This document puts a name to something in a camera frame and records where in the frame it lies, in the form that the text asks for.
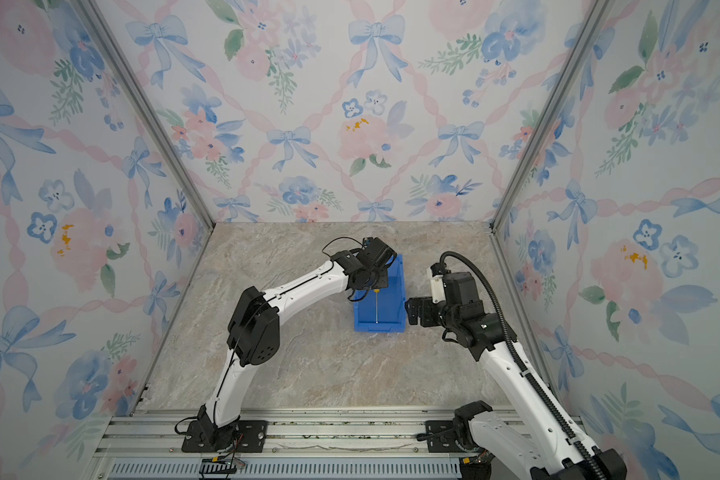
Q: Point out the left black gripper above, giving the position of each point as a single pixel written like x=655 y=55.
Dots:
x=385 y=278

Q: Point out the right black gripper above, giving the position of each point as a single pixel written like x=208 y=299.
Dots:
x=415 y=310

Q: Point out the yellow handled screwdriver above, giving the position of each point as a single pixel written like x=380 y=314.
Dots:
x=375 y=303

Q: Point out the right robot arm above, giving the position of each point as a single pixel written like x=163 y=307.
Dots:
x=555 y=447

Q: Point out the blue plastic bin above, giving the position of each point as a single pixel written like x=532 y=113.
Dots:
x=391 y=300

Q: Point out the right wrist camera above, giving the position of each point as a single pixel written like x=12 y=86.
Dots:
x=436 y=283

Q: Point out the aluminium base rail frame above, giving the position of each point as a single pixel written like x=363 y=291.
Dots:
x=351 y=443

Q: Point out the right corner aluminium post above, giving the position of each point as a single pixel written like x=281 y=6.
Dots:
x=584 y=41

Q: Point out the corner aluminium post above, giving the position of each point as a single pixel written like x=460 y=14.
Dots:
x=584 y=41
x=94 y=21

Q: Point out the left corner aluminium post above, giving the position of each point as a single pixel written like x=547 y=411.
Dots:
x=94 y=21

